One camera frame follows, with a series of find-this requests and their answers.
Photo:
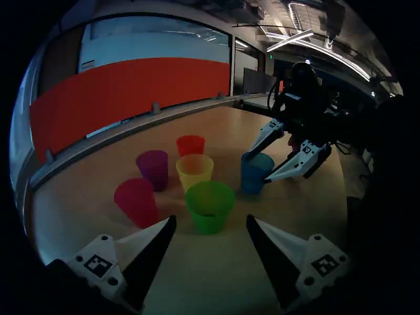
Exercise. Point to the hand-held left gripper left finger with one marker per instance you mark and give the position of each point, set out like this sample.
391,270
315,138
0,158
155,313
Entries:
108,256

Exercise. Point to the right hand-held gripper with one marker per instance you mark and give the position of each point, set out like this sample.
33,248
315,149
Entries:
303,101

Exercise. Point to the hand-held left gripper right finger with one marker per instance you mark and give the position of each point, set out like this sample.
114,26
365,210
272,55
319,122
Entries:
315,262

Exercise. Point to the blue plastic cup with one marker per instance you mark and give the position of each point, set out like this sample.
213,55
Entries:
254,175

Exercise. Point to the pink plastic cup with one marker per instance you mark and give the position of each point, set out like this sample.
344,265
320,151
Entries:
136,203

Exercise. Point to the yellow plastic cup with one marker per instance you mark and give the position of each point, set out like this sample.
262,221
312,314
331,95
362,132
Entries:
195,172

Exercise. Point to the red plastic cup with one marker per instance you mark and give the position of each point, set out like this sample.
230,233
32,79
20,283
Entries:
190,146

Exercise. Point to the green plastic cup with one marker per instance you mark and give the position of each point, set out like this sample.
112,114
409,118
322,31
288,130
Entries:
210,210

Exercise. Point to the purple plastic cup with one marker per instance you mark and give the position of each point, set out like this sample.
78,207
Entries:
154,169

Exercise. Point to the red desk screen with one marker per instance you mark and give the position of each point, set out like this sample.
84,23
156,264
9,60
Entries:
124,95

